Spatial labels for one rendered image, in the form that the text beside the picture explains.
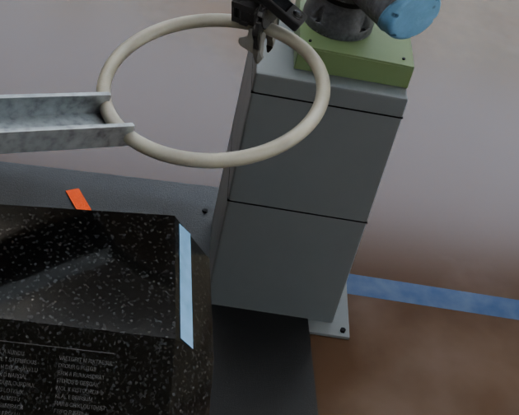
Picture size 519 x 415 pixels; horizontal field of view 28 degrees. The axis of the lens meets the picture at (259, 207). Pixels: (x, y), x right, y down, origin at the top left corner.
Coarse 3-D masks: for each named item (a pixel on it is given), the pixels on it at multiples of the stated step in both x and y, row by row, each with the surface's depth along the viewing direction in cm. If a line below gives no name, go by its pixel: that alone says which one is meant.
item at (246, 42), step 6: (246, 36) 231; (252, 36) 230; (264, 36) 230; (240, 42) 233; (246, 42) 232; (252, 42) 231; (246, 48) 233; (252, 48) 232; (258, 54) 232; (258, 60) 234
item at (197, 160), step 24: (168, 24) 229; (192, 24) 231; (216, 24) 232; (120, 48) 223; (312, 48) 224; (120, 120) 207; (312, 120) 207; (144, 144) 202; (264, 144) 202; (288, 144) 203
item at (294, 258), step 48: (288, 48) 272; (240, 96) 303; (288, 96) 264; (336, 96) 264; (384, 96) 264; (240, 144) 275; (336, 144) 274; (384, 144) 273; (240, 192) 285; (288, 192) 284; (336, 192) 284; (240, 240) 296; (288, 240) 296; (336, 240) 295; (240, 288) 308; (288, 288) 308; (336, 288) 308; (336, 336) 313
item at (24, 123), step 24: (0, 96) 197; (24, 96) 199; (48, 96) 202; (72, 96) 205; (96, 96) 209; (0, 120) 198; (24, 120) 201; (48, 120) 203; (72, 120) 206; (96, 120) 209; (0, 144) 189; (24, 144) 192; (48, 144) 195; (72, 144) 198; (96, 144) 202; (120, 144) 205
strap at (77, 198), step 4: (68, 192) 339; (72, 192) 339; (76, 192) 340; (80, 192) 340; (68, 196) 338; (72, 196) 338; (76, 196) 338; (80, 196) 338; (72, 200) 336; (76, 200) 337; (80, 200) 337; (84, 200) 337; (76, 204) 335; (80, 204) 335; (84, 204) 336; (76, 208) 334; (80, 208) 334; (84, 208) 334; (88, 208) 335
